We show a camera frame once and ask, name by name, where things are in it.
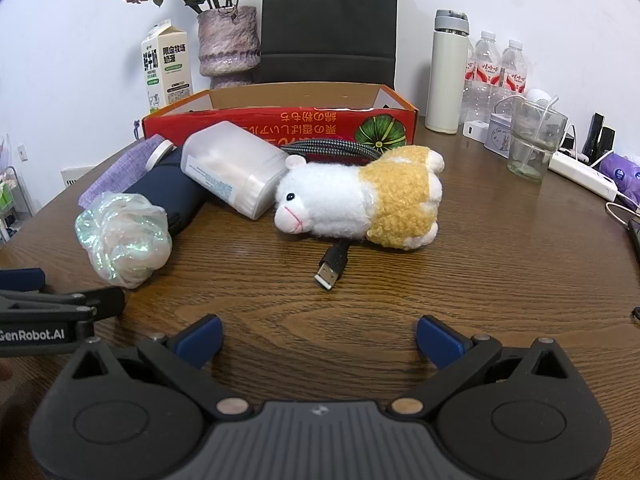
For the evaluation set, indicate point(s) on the white charger adapter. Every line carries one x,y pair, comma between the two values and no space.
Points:
475,130

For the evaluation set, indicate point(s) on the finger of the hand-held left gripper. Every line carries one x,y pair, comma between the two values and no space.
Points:
107,302
22,279

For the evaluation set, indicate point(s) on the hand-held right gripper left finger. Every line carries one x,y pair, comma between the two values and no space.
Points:
202,342

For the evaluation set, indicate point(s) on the white wall outlet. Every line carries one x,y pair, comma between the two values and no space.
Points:
22,153

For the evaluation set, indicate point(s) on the translucent plastic box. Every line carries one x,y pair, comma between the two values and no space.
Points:
230,165

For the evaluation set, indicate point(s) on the white power strip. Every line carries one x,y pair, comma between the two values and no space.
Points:
585,175

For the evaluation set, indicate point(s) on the red cardboard box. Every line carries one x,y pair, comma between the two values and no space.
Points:
390,125

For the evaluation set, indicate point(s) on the clear plastic water bottle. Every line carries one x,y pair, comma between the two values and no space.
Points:
515,72
485,67

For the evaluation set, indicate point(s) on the small white tin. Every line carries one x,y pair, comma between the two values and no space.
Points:
497,137

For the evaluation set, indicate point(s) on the purple ceramic vase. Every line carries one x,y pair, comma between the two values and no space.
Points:
227,40

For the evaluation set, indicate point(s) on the black device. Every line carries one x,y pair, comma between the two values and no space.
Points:
636,237

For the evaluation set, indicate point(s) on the navy bottle with white cap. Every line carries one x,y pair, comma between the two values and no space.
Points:
170,190

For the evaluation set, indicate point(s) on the white thermos bottle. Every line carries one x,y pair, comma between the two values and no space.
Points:
445,85

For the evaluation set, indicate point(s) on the milk carton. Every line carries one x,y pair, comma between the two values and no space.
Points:
167,70

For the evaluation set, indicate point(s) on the black desk stand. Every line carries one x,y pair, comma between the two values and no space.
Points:
595,132

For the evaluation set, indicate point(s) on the white vent panel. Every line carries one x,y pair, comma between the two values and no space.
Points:
77,177

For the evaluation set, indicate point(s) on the cluttered rack shelf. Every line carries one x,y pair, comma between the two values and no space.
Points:
10,195

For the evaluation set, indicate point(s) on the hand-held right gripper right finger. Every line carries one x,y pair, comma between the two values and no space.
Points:
440,342

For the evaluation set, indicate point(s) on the wooden desk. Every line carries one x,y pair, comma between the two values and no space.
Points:
450,260

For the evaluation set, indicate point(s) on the white and yellow plush toy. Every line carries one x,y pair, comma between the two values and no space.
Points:
325,195

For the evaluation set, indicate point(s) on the iridescent crumpled wrapper ball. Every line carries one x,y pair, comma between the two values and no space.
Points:
120,240

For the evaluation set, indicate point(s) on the clear glass cup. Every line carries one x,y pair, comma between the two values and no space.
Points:
530,160

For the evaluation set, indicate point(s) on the white round gadget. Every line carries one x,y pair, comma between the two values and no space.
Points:
537,95

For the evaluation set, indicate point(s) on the purple packet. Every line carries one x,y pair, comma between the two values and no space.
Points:
622,170

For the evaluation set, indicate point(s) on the purple knitted cloth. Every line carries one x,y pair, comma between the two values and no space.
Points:
115,175

